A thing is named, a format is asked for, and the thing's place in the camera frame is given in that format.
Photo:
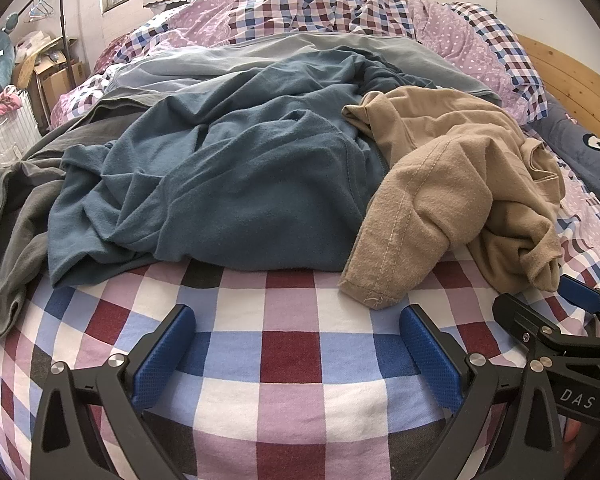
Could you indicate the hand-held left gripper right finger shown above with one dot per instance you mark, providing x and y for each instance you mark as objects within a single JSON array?
[{"x": 430, "y": 355}]

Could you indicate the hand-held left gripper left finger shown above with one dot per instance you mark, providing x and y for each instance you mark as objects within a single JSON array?
[{"x": 165, "y": 350}]

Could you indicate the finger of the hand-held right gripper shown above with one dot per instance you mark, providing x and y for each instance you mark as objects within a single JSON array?
[
  {"x": 530, "y": 330},
  {"x": 580, "y": 292}
]

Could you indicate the tan shirt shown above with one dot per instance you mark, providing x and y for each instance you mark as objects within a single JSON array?
[{"x": 455, "y": 160}]

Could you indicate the blue plush pillow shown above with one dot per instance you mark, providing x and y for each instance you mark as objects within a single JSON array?
[{"x": 580, "y": 150}]

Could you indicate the teal shirt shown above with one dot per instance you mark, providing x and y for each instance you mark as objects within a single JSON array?
[{"x": 230, "y": 185}]

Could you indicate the dark grey shirt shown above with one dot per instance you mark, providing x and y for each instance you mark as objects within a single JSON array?
[{"x": 10, "y": 240}]

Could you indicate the wooden headboard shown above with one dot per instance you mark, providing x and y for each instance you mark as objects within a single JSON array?
[{"x": 575, "y": 80}]

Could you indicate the cardboard box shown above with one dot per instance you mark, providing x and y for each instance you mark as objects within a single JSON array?
[
  {"x": 60, "y": 82},
  {"x": 45, "y": 50}
]

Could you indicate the pink cloth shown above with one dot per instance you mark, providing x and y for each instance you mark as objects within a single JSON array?
[{"x": 0, "y": 105}]

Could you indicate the light blue shirt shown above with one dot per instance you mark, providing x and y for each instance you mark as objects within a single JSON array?
[{"x": 280, "y": 47}]

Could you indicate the blue plush toy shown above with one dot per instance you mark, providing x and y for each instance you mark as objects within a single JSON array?
[{"x": 0, "y": 65}]

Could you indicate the white plastic bag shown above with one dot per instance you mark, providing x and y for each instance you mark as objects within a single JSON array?
[{"x": 32, "y": 40}]

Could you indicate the black garment rack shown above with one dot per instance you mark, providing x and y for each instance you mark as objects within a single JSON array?
[{"x": 66, "y": 20}]

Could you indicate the purple checked quilt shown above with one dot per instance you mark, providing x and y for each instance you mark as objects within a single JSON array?
[{"x": 330, "y": 5}]

